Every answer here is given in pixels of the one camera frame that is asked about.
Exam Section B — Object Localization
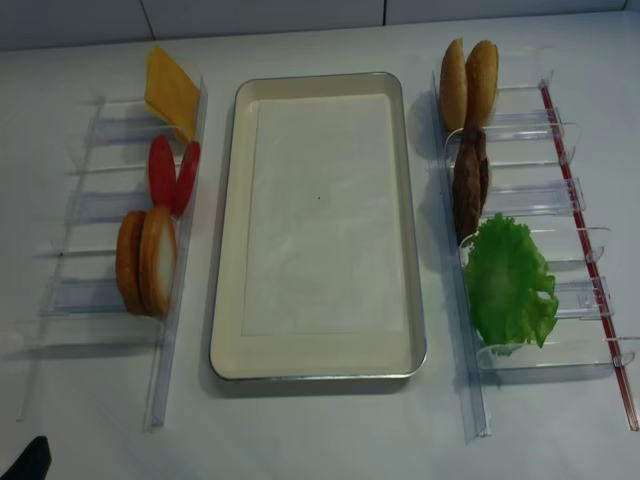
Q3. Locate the brown meat patty rear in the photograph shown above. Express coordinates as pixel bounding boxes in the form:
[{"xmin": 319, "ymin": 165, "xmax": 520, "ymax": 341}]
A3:
[{"xmin": 476, "ymin": 140, "xmax": 490, "ymax": 212}]

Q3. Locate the yellow cheese slice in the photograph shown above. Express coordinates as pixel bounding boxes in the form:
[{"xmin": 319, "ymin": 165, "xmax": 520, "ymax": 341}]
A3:
[{"xmin": 144, "ymin": 46, "xmax": 200, "ymax": 143}]

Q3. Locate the red tomato slice left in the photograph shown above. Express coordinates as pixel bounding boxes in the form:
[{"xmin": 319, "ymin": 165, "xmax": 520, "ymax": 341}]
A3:
[{"xmin": 146, "ymin": 134, "xmax": 176, "ymax": 208}]

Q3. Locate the left clear acrylic rack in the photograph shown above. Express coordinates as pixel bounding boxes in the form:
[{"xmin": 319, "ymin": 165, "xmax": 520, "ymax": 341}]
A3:
[{"xmin": 1, "ymin": 76, "xmax": 193, "ymax": 429}]

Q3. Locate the cream metal tray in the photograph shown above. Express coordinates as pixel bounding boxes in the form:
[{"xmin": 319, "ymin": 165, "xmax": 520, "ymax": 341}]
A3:
[{"xmin": 209, "ymin": 72, "xmax": 426, "ymax": 380}]

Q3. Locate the white paper liner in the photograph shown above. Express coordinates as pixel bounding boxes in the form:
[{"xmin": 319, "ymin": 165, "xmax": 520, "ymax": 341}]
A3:
[{"xmin": 243, "ymin": 94, "xmax": 405, "ymax": 335}]

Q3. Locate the right clear acrylic rack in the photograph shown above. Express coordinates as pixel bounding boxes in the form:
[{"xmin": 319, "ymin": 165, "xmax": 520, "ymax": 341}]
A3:
[{"xmin": 431, "ymin": 77, "xmax": 639, "ymax": 439}]

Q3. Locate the bun slice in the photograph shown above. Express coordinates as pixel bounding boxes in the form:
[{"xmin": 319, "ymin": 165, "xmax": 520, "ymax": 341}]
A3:
[
  {"xmin": 139, "ymin": 206, "xmax": 176, "ymax": 316},
  {"xmin": 115, "ymin": 211, "xmax": 146, "ymax": 315}
]

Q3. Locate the red tomato slice right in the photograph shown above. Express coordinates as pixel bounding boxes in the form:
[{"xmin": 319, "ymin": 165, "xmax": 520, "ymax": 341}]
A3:
[{"xmin": 171, "ymin": 141, "xmax": 201, "ymax": 218}]

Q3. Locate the red tomato slice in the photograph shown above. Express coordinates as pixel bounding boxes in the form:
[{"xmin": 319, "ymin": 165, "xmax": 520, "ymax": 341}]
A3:
[
  {"xmin": 146, "ymin": 134, "xmax": 176, "ymax": 208},
  {"xmin": 171, "ymin": 141, "xmax": 201, "ymax": 218}
]

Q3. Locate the clear acrylic rack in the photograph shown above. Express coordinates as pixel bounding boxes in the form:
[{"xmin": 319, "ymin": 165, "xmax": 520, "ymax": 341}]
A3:
[
  {"xmin": 1, "ymin": 76, "xmax": 193, "ymax": 429},
  {"xmin": 431, "ymin": 77, "xmax": 639, "ymax": 439}
]

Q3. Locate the bun top left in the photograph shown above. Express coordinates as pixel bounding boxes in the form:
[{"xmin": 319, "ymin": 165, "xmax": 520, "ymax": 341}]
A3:
[{"xmin": 439, "ymin": 38, "xmax": 468, "ymax": 132}]

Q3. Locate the green lettuce leaf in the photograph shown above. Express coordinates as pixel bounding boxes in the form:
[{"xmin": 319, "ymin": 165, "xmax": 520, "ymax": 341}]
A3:
[{"xmin": 465, "ymin": 213, "xmax": 559, "ymax": 356}]

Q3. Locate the brown meat patty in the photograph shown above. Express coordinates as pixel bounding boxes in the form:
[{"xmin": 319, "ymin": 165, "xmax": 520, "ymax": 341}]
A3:
[
  {"xmin": 452, "ymin": 127, "xmax": 486, "ymax": 245},
  {"xmin": 476, "ymin": 140, "xmax": 490, "ymax": 212}
]

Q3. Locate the brown meat patty front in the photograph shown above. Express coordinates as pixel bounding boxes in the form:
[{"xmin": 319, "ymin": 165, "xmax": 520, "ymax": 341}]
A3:
[{"xmin": 452, "ymin": 127, "xmax": 486, "ymax": 245}]

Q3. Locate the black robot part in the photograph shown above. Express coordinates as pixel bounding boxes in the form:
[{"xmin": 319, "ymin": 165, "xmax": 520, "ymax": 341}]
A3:
[{"xmin": 3, "ymin": 436, "xmax": 52, "ymax": 480}]

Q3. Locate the bun top right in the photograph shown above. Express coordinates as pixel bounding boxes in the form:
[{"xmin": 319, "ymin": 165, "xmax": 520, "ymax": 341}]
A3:
[{"xmin": 465, "ymin": 40, "xmax": 499, "ymax": 127}]

